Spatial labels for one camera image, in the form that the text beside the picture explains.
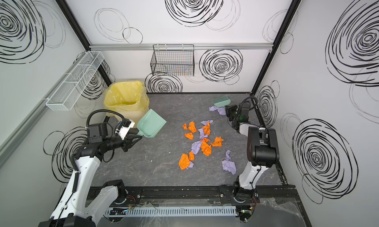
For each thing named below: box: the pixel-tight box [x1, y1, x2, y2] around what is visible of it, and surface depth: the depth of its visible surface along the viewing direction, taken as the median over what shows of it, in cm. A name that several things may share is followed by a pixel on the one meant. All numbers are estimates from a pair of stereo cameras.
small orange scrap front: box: [189, 151, 195, 161], surface depth 88 cm
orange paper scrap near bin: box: [188, 120, 197, 134], surface depth 101 cm
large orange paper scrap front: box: [178, 153, 190, 170], surface depth 86 cm
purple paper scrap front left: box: [190, 140, 203, 155], surface depth 92 cm
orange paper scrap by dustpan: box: [211, 136, 225, 148], surface depth 93 cm
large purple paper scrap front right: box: [221, 150, 237, 175], surface depth 85 cm
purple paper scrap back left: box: [200, 119, 214, 126], surface depth 104 cm
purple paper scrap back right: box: [208, 105, 227, 116], surface depth 110 cm
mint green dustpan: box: [137, 108, 167, 138], surface depth 80 cm
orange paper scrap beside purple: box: [199, 137, 212, 157], surface depth 91 cm
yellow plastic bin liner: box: [104, 80, 150, 117], surface depth 93 cm
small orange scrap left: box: [184, 132, 194, 140], surface depth 97 cm
